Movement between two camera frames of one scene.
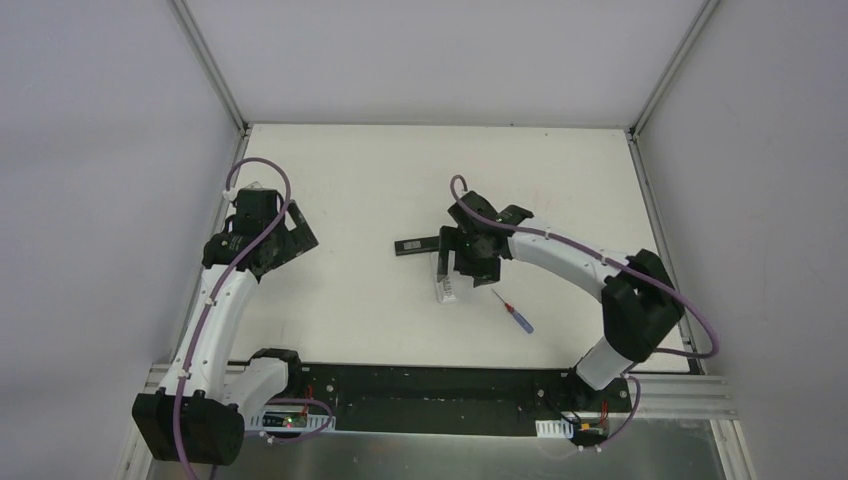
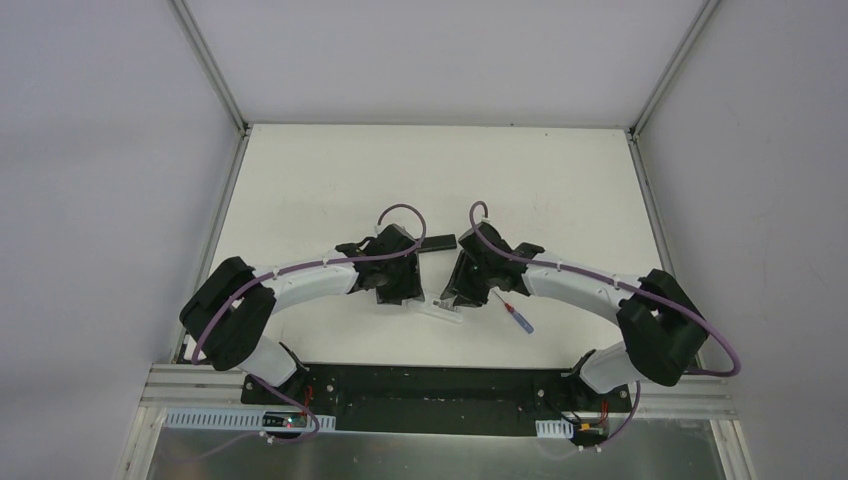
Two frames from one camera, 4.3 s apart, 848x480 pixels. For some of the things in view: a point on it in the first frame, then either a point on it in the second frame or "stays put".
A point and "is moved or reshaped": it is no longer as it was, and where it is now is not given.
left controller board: (289, 421) stays put
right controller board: (580, 430) stays put
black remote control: (411, 246) stays put
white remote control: (445, 290) is moved or reshaped
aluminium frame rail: (695, 398) stays put
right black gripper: (448, 240) to (461, 277)
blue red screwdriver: (520, 320) stays put
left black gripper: (295, 234) to (411, 273)
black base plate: (453, 400) stays put
